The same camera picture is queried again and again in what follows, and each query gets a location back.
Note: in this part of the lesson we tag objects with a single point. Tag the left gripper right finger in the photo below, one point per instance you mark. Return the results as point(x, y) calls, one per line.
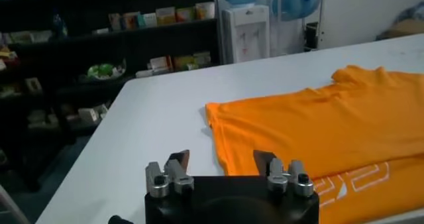
point(281, 175)

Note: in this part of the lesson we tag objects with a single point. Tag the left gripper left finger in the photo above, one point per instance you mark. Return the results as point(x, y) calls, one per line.
point(175, 175)

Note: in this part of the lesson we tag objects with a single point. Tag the orange t-shirt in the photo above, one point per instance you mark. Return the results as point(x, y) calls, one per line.
point(331, 132)

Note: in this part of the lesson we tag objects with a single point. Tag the pile of clothes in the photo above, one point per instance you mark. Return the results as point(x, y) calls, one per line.
point(412, 11)

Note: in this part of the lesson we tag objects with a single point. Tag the large white table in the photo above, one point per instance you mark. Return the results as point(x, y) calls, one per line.
point(159, 119)

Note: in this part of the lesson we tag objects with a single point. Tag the bowl of green fruit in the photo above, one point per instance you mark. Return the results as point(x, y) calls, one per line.
point(106, 71)

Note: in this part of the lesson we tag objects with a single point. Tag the white water dispenser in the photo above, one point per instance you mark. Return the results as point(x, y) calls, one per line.
point(246, 34)

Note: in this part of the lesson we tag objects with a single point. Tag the black shelving unit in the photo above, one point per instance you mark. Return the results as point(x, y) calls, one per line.
point(83, 46)

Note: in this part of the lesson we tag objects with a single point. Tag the white jug rack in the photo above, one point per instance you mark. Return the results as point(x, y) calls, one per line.
point(318, 20)

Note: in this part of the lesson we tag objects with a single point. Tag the orange white medicine box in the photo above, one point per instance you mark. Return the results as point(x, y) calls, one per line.
point(165, 16)

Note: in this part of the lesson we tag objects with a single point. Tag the dark blue bottle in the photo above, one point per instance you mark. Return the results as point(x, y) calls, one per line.
point(60, 24)

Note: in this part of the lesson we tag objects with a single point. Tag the closed cardboard box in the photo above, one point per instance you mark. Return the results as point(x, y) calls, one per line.
point(404, 30)

